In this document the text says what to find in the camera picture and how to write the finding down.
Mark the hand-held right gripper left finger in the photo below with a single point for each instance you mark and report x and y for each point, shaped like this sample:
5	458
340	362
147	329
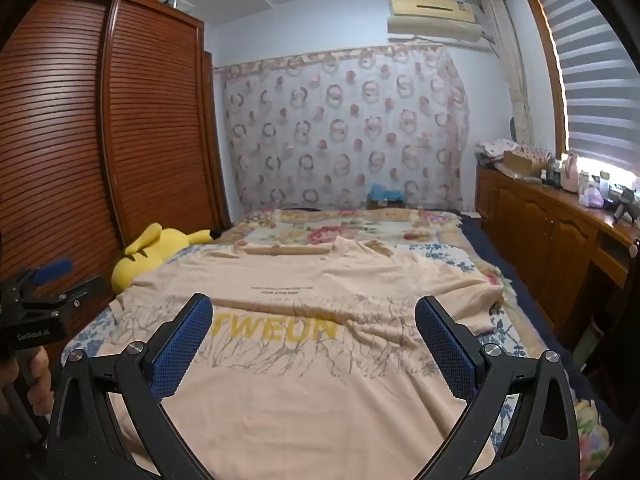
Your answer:
185	347

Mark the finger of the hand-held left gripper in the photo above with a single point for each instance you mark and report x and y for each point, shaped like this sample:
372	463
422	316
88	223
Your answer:
52	270
70	297

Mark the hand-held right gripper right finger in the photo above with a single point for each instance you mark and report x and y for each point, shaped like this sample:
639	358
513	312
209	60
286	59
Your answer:
444	355

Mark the beige printed t-shirt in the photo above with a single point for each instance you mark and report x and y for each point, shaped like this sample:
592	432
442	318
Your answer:
300	310

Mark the person's left hand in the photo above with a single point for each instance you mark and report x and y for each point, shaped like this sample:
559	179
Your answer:
40	380

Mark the yellow plush toy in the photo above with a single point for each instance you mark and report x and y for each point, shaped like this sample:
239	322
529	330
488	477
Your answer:
145	255

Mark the blue floral quilt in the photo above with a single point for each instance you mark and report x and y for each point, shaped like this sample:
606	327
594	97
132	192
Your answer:
452	256

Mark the dark blue bed sheet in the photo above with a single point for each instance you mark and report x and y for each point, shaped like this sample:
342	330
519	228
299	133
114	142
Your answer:
505	265

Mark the brown slatted wooden wardrobe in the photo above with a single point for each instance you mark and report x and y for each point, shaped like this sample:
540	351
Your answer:
60	135

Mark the long wooden cabinet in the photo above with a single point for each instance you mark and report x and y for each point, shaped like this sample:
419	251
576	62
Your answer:
540	230

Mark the yellow patterned cloth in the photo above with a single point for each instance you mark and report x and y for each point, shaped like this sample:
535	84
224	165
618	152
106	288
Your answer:
592	435

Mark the pink floral blanket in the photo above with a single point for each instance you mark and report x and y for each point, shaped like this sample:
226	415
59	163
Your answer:
310	232

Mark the open cardboard box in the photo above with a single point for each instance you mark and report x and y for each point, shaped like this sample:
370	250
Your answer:
522	162

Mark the folded patterned cloth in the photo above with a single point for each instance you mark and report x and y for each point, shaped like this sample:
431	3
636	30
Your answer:
492	147

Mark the pale purple bag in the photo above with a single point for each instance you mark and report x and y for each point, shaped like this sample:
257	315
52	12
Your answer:
592	197

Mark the pink thermos jug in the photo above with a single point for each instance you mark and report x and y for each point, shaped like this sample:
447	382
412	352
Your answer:
571	172

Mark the small black tripod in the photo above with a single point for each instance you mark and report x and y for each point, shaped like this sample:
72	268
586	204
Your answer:
625	205

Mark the sheer curtain with pink circles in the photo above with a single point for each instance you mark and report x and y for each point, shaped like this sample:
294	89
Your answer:
340	125

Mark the cream tied window curtain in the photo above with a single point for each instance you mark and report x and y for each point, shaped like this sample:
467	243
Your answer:
510	75

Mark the grey striped window blind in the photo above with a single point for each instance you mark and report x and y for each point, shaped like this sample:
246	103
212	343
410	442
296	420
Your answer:
595	70

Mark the cream wall air conditioner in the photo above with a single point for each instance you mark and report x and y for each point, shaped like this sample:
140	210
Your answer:
432	12

